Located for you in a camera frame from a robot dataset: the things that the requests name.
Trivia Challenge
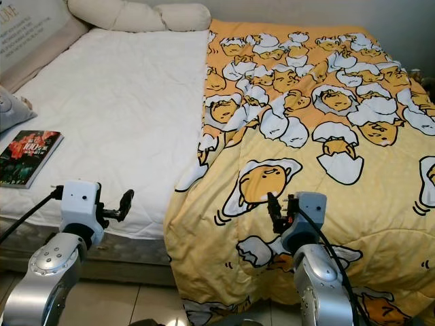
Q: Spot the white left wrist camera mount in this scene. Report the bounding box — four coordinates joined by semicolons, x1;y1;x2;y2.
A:
60;180;103;245

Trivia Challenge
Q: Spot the large ornament printed pillow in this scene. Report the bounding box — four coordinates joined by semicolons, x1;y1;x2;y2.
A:
0;0;89;92

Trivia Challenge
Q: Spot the dark red cover book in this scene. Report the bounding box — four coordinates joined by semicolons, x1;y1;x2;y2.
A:
0;130;64;189

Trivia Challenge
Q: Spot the beige bed base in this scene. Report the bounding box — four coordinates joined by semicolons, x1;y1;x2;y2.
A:
0;255;174;286

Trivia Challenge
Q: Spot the grey square pillow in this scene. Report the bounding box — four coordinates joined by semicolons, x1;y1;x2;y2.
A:
0;85;33;133

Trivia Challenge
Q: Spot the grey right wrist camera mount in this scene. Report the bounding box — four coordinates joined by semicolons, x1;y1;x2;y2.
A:
285;192;328;253

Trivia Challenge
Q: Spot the short beige bolster pillow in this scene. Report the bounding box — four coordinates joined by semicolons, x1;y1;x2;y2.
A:
153;3;211;33

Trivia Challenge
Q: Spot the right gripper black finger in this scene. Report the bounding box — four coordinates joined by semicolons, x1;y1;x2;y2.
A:
265;192;283;235

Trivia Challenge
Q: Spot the long beige bolster pillow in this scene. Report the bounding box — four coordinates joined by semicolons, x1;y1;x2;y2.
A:
68;0;171;33

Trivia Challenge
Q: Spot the white quilted mattress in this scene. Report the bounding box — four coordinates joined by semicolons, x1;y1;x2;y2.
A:
0;29;211;262

